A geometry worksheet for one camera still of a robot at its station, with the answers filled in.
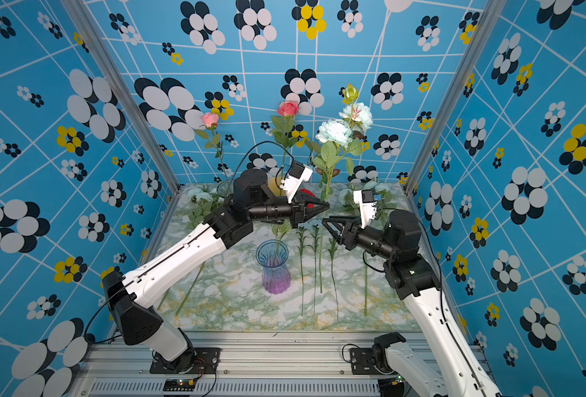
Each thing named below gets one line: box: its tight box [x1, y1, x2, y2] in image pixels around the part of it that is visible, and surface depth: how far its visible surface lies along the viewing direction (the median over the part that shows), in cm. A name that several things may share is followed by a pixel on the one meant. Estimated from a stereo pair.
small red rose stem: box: [271, 221, 293, 263], surface depth 77 cm
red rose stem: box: [271, 100, 299, 173], surface depth 93 cm
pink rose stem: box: [195, 112, 225, 182], surface depth 89 cm
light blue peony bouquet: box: [313, 84, 374, 293], surface depth 52 cm
